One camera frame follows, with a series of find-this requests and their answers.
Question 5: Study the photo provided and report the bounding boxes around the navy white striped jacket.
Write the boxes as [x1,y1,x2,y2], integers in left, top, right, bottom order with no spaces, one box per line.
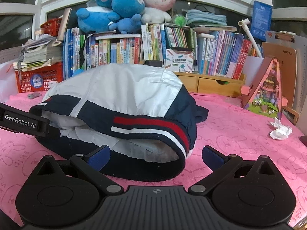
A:
[29,63,209,182]

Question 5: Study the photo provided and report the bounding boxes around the clear clipboard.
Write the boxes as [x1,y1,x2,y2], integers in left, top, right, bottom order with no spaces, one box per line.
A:
[265,30,299,53]

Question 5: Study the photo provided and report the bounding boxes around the white paper sheet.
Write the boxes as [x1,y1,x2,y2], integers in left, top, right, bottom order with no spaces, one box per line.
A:
[244,56,265,87]

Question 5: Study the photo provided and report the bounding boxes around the row of tall blue books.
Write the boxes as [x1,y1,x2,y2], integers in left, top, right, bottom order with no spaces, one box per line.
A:
[63,27,87,79]

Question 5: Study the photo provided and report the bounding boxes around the green ball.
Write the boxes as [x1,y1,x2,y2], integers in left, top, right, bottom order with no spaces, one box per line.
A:
[174,14,188,27]

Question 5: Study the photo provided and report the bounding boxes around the pink rabbit print blanket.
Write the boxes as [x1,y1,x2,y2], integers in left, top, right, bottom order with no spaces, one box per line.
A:
[0,91,307,230]

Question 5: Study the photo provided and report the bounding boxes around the white plastic bag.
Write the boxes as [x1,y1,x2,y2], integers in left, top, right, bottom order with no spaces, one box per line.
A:
[0,61,18,104]

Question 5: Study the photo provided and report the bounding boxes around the folded teal towels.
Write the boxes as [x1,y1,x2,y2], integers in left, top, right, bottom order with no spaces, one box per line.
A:
[186,9,228,27]

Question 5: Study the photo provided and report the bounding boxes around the large red plastic basket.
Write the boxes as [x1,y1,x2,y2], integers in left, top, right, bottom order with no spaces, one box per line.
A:
[14,62,64,94]

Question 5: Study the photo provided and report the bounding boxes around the stack of paper workbooks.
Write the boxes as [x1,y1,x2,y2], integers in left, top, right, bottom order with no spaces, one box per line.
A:
[13,34,64,71]

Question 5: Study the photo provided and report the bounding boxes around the thin brown book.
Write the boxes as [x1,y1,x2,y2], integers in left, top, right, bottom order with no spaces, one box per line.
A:
[57,8,73,41]

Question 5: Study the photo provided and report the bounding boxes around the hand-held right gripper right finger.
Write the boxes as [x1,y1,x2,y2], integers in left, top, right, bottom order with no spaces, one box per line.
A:
[188,145,277,196]

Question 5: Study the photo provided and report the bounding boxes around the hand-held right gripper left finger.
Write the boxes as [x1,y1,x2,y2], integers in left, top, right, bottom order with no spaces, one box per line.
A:
[36,145,124,196]

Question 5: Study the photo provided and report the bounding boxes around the crumpled white tissue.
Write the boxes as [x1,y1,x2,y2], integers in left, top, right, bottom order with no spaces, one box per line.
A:
[269,118,293,141]

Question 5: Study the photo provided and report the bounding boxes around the black power adapter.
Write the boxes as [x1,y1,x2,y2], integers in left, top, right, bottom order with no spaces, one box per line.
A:
[145,59,163,68]

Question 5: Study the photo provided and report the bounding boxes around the small blue plush toy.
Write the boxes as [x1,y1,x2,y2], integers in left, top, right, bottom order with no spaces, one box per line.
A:
[109,14,143,34]

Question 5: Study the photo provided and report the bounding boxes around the white plastic pipe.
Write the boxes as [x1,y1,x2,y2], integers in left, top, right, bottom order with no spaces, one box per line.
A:
[238,19,263,58]

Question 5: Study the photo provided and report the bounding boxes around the wooden drawer organiser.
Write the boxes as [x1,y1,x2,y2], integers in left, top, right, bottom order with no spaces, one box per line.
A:
[173,71,246,98]

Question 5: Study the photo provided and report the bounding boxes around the pink toy house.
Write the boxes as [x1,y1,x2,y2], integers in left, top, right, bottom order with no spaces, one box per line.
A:
[240,57,289,119]

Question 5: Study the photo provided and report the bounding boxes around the row of pink blue books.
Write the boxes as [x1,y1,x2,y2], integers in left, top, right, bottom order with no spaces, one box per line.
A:
[196,30,253,79]

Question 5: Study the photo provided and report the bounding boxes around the small red plastic basket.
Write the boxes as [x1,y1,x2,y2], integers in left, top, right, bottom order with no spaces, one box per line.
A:
[40,18,63,38]

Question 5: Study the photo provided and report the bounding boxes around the white printed box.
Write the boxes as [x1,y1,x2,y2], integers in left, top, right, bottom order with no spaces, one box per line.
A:
[165,48,194,74]

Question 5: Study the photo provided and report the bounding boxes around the blue whale plush toy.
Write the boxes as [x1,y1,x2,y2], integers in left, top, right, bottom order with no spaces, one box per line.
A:
[76,6,121,33]

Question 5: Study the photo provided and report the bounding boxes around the blue cat plush toy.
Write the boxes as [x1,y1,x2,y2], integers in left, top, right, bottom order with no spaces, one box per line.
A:
[111,0,146,19]

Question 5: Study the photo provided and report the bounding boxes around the row of green spine books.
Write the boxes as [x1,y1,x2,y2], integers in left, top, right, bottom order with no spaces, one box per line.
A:
[141,23,195,67]

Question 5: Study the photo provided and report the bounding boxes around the brown cardboard board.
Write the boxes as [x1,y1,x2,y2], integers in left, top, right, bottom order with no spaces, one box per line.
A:
[261,42,305,112]

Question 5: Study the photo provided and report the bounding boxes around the blue packet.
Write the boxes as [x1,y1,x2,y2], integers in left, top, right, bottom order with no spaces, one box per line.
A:
[250,0,273,41]

